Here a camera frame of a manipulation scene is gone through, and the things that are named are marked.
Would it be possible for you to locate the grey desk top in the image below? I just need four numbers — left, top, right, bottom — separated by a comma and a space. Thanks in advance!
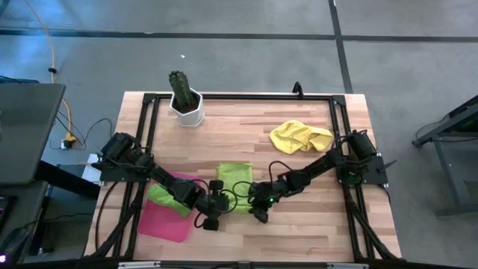
0, 82, 68, 187

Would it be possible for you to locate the black device with LED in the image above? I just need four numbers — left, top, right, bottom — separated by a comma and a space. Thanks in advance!
0, 226, 31, 265

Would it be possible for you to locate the orange extension cable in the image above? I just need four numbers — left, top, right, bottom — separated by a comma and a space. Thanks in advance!
23, 0, 78, 147

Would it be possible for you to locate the white paper sheet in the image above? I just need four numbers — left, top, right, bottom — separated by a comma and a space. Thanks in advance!
81, 153, 108, 187

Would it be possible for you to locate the green cactus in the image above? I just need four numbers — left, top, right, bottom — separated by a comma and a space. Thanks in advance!
167, 69, 194, 110

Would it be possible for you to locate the thin black floor cable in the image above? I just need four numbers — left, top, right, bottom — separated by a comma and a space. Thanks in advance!
55, 117, 114, 151

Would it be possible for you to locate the yellow microfiber towel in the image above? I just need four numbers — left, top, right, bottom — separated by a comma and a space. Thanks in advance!
268, 119, 335, 155

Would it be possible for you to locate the black desk beam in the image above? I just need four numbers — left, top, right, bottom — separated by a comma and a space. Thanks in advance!
34, 160, 102, 200

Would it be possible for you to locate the silver rail bracket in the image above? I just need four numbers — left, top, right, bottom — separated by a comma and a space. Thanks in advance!
326, 262, 370, 269
117, 261, 162, 269

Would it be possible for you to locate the black aluminium table frame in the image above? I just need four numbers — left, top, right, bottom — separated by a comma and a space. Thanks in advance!
84, 91, 403, 263

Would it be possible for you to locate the black side table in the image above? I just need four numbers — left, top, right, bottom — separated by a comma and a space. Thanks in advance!
412, 94, 478, 219

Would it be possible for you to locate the white hexagonal planter pot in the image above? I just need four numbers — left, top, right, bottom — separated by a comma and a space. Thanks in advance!
169, 87, 206, 129

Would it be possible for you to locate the yellow power plug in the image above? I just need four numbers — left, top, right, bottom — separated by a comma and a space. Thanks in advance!
60, 133, 78, 150

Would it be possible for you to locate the pink plastic basket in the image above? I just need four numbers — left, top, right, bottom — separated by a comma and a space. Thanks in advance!
137, 170, 205, 244

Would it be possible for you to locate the lime green microfiber towel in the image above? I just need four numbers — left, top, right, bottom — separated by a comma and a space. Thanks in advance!
215, 161, 255, 215

